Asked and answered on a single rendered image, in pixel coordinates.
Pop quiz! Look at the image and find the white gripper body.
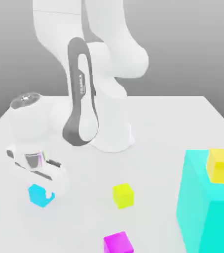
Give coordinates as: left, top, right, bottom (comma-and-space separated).
13, 161, 72, 196

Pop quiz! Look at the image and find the small blue cube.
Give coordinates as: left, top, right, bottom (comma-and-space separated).
28, 183, 56, 209

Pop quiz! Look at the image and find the small lime cube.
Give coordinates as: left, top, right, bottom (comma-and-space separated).
112, 182, 135, 210

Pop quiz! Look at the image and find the small magenta cube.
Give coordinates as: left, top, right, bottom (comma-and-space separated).
103, 231, 135, 253

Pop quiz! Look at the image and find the small yellow cube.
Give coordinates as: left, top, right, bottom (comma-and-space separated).
206, 148, 224, 185

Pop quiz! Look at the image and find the large cyan box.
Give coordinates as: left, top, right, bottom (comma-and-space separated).
176, 149, 224, 253

